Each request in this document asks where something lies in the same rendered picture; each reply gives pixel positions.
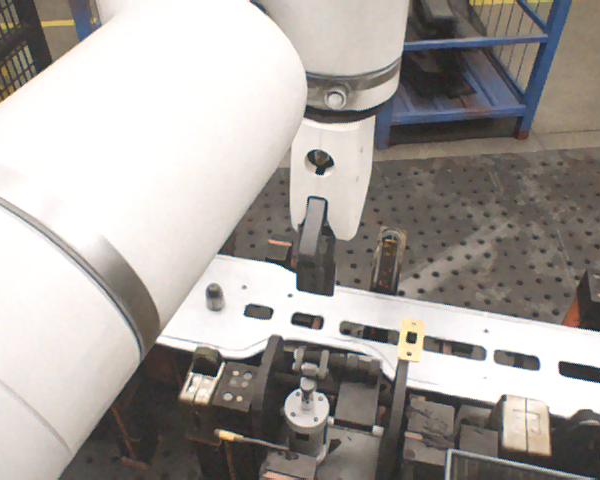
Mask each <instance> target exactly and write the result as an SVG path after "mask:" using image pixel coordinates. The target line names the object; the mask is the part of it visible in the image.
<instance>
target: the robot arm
mask: <svg viewBox="0 0 600 480"><path fill-rule="evenodd" d="M249 1H252V2H256V3H258V4H260V5H261V6H262V7H264V8H265V9H266V11H267V12H268V14H269V16H270V18H269V17H268V16H267V15H266V14H265V13H264V12H261V11H260V10H259V9H258V8H257V7H255V6H254V5H253V4H251V3H250V2H249ZM96 5H97V8H98V12H99V16H100V19H101V23H102V27H101V28H100V29H99V30H97V31H95V32H94V33H92V34H91V35H90V36H89V37H87V38H86V39H85V40H83V41H82V43H81V44H79V45H78V46H76V47H74V48H73V49H72V50H70V51H69V52H68V53H66V54H65V55H64V56H62V57H61V58H60V59H58V60H57V61H56V62H55V63H53V64H52V65H51V66H49V67H48V68H47V69H45V70H44V71H43V72H41V73H40V74H38V75H36V76H35V78H33V79H32V80H31V81H29V82H28V83H27V84H25V85H24V86H23V87H21V88H20V89H19V90H17V91H15V92H14V93H12V94H11V96H10V97H8V98H7V99H6V100H4V101H3V102H2V103H0V480H58V478H59V477H60V476H61V474H62V473H63V471H64V470H65V468H66V467H67V466H68V464H69V463H70V461H71V460H72V459H73V457H74V455H75V454H77V452H78V451H79V449H80V448H81V447H82V445H83V444H84V442H85V441H86V440H87V438H88V437H89V436H90V434H91V432H92V430H93V429H94V428H95V426H96V425H97V423H98V422H99V421H100V419H101V418H103V416H104V415H105V414H106V412H107V410H108V408H109V407H110V406H111V404H112V403H113V401H114V400H115V399H116V397H117V396H118V394H119V393H120V392H121V389H122V388H123V386H124V385H125V384H127V382H128V381H129V379H130V378H131V377H132V375H133V374H134V372H135V371H136V369H137V367H138V366H139V365H140V363H141V362H142V360H143V359H144V357H145V356H146V355H148V353H149V352H150V349H151V348H152V346H153V345H154V344H155V342H156V341H157V339H158V338H159V337H160V335H161V334H162V331H163V330H164V328H165V327H166V326H168V324H169V323H170V321H171V320H172V318H173V317H174V316H175V313H176V312H177V310H178V309H179V307H180V306H181V305H182V303H183V302H184V300H186V299H187V296H188V295H189V293H190V292H191V291H192V289H193V288H194V286H195V285H196V283H197V282H198V279H199V278H200V277H201V275H202V274H204V272H205V271H206V269H207V268H208V266H209V265H210V263H211V261H212V260H213V258H214V257H215V255H216V254H217V252H218V251H219V250H221V247H222V246H223V244H224V243H225V241H226V240H227V239H228V237H229V236H230V234H231V233H232V230H233V229H234V227H235V226H237V225H238V223H239V222H240V220H241V219H242V217H243V215H244V214H245V212H246V211H247V209H248V208H249V207H250V205H251V204H253V202H254V201H255V198H256V197H257V196H258V194H259V193H260V191H261V190H262V189H263V187H264V186H265V184H266V182H268V181H269V179H270V178H271V176H272V175H273V173H274V172H275V171H276V169H277V166H278V165H279V163H280V162H281V160H282V159H284V157H285V155H286V154H287V152H288V149H289V148H290V146H291V144H292V149H291V182H290V208H291V222H292V226H293V227H294V229H295V230H296V231H297V233H298V231H300V238H298V245H297V253H296V257H295V288H296V290H297V291H301V292H306V293H310V294H316V295H324V297H334V294H335V287H336V272H337V260H335V259H334V255H335V247H336V241H337V239H343V240H350V239H352V238H353V237H354V236H355V234H356V231H357V227H358V224H359V220H360V215H361V211H363V207H364V203H365V198H366V193H367V189H368V185H369V179H370V174H371V165H372V149H373V136H374V124H375V114H377V113H379V112H381V110H382V109H384V108H385V107H386V105H387V104H388V102H389V98H390V97H391V95H392V94H393V93H394V92H395V90H396V88H397V84H399V77H398V76H400V69H401V61H402V53H403V46H404V37H405V30H406V23H407V14H408V7H409V0H96ZM325 218H326V219H327V221H328V223H329V225H331V227H327V226H323V224H324V219H325ZM321 236H326V237H328V242H327V250H326V254H325V253H319V246H320V240H321Z"/></svg>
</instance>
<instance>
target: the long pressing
mask: <svg viewBox="0 0 600 480"><path fill-rule="evenodd" d="M211 283H217V284H218V285H220V286H221V287H222V289H223V291H224V299H225V306H224V307H223V308H222V309H220V310H211V309H209V308H208V307H207V302H206V295H205V291H206V288H207V286H208V285H209V284H211ZM243 286H246V287H247V288H246V289H242V287H243ZM290 293H291V294H293V297H292V298H288V294H290ZM249 304H251V305H258V306H263V307H269V308H272V309H273V315H272V318H271V319H270V320H266V321H265V320H259V319H254V318H248V317H245V316H244V315H243V312H244V309H245V307H246V306H247V305H249ZM294 314H304V315H309V316H314V317H320V318H322V319H323V320H324V323H323V327H322V328H321V330H320V331H316V330H309V328H304V327H298V326H293V325H292V324H291V320H292V317H293V315H294ZM404 318H408V319H414V320H420V321H423V322H424V334H423V338H424V337H428V338H435V339H440V340H445V341H452V342H457V343H462V344H469V345H474V346H479V347H482V348H484V349H485V360H483V361H477V360H472V359H466V358H460V357H455V356H450V355H443V354H438V353H433V352H427V351H424V350H422V352H421V360H420V361H419V362H414V361H409V368H408V376H407V385H406V393H410V394H416V395H421V396H426V397H431V398H436V399H441V400H446V401H452V402H457V403H462V404H467V406H470V405H473V407H478V408H483V409H489V410H494V407H495V404H496V402H497V400H498V398H499V396H500V395H501V394H503V393H508V394H513V395H518V396H523V397H529V398H534V399H539V400H542V401H543V402H544V403H547V404H548V406H549V407H550V420H551V422H556V423H561V424H562V423H563V422H564V421H565V420H566V419H567V418H569V417H571V416H572V414H573V413H574V412H575V411H576V410H578V409H581V408H590V409H596V410H600V384H598V383H593V382H588V381H581V380H576V379H571V378H566V377H562V375H561V374H560V373H559V371H558V363H560V362H565V363H570V364H575V365H581V366H587V367H592V368H598V369H600V332H596V331H591V330H585V329H579V328H573V327H567V326H562V325H555V324H549V323H544V322H537V321H531V320H526V319H520V317H515V318H514V316H508V315H502V314H496V313H490V312H484V311H478V310H472V309H466V308H460V307H454V306H449V305H442V304H436V303H431V302H424V301H418V300H413V299H406V298H401V296H395V295H388V294H383V293H376V292H370V291H365V290H358V289H352V288H347V287H340V286H336V287H335V294H334V297H324V295H316V294H310V293H306V292H301V291H297V290H296V288H295V274H293V273H292V272H290V271H288V270H286V269H285V268H282V267H280V266H277V265H274V263H269V262H262V261H256V260H250V259H244V258H238V257H232V256H226V255H219V254H216V255H215V257H214V258H213V260H212V261H211V263H210V265H209V266H208V268H207V269H206V271H205V272H204V274H202V275H201V277H200V278H199V279H198V282H197V283H196V285H195V286H194V288H193V289H192V291H191V292H190V293H189V295H188V296H187V299H186V300H184V302H183V303H182V305H181V306H180V307H179V309H178V310H177V312H176V313H175V316H174V317H173V318H172V320H171V321H170V323H169V324H168V326H166V327H165V328H164V330H163V331H162V334H161V335H160V337H159V338H158V339H157V341H156V342H155V344H154V345H153V346H152V347H156V348H161V349H167V351H172V352H176V353H181V354H187V355H192V356H193V355H194V352H195V349H196V345H197V344H209V345H212V346H215V348H216V349H219V350H220V351H221V354H222V357H223V359H224V362H228V361H233V362H238V363H247V362H251V361H253V360H255V359H257V358H259V357H261V356H262V355H263V353H264V350H265V347H266V343H268V340H269V338H270V336H271V334H277V335H282V338H284V345H285V344H300V346H306V347H310V348H316V349H321V350H327V351H332V352H337V353H342V354H349V353H353V354H358V355H364V356H369V357H374V358H379V359H383V360H384V363H383V373H382V376H383V377H384V378H385V379H386V380H387V383H388V384H389V385H390V386H392V384H393V378H394V374H395V370H396V368H397V365H398V360H399V358H398V357H397V354H398V348H399V345H393V344H388V343H383V342H376V341H371V340H366V339H360V338H354V337H349V336H343V335H341V334H340V326H341V324H342V323H343V322H349V323H355V324H360V325H366V326H372V327H377V328H383V329H389V331H394V332H399V333H401V326H402V320H403V319H404ZM484 329H487V330H488V332H484ZM495 350H503V351H508V352H514V354H518V353H519V355H525V356H531V357H535V358H536V359H537V360H538V362H539V370H537V371H532V370H527V369H521V368H516V367H510V366H505V365H499V364H497V363H495V362H494V351H495ZM482 377H487V380H483V379H482Z"/></svg>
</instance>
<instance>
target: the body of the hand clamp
mask: <svg viewBox="0 0 600 480"><path fill-rule="evenodd" d="M140 379H141V377H140V376H139V375H138V372H137V369H136V371H135V372H134V374H133V375H132V377H131V378H130V379H129V381H128V382H127V384H125V385H124V386H123V388H122V389H121V392H120V393H119V394H118V396H117V397H116V399H115V400H114V401H113V403H112V404H111V406H110V407H109V408H108V410H107V412H106V415H107V417H108V419H109V421H110V423H111V426H112V428H113V431H114V433H113V435H112V436H113V438H114V441H115V443H116V445H117V447H119V449H120V452H121V454H122V456H123V458H122V460H121V462H122V463H123V464H126V465H130V466H134V467H140V469H144V470H148V471H150V470H151V468H152V464H153V462H154V460H155V457H157V456H156V455H158V452H159V450H160V447H161V444H162V442H163V439H164V438H163V436H162V435H158V433H157V430H156V427H155V423H154V420H153V418H152V415H151V414H148V412H147V409H146V405H145V403H144V400H142V397H141V394H140V391H139V389H138V383H139V381H140Z"/></svg>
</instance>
